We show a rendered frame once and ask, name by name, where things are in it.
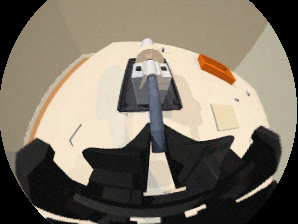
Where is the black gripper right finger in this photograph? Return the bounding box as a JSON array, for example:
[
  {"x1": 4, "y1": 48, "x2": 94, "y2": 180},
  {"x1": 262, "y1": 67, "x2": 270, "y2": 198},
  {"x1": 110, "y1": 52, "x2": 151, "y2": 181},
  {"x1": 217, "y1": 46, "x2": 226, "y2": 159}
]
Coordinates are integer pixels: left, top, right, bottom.
[{"x1": 164, "y1": 123, "x2": 235, "y2": 189}]

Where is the orange rectangular tray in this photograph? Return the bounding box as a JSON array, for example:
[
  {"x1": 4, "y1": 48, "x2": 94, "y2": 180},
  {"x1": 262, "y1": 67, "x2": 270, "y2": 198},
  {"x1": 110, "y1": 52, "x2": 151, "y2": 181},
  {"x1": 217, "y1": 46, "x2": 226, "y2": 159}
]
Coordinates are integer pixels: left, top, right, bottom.
[{"x1": 197, "y1": 53, "x2": 235, "y2": 84}]

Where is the grey metal shaft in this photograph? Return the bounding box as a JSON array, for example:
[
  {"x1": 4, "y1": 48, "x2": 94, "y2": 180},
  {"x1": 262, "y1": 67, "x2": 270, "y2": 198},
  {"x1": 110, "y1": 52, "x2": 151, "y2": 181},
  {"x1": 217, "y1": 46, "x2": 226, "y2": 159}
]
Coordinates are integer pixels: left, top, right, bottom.
[{"x1": 146, "y1": 75, "x2": 168, "y2": 153}]

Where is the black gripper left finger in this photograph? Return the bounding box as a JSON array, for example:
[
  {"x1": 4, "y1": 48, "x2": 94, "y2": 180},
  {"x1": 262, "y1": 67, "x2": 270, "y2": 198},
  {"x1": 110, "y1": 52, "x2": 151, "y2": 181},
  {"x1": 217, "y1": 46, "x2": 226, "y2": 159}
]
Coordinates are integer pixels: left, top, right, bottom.
[{"x1": 82, "y1": 121, "x2": 150, "y2": 193}]

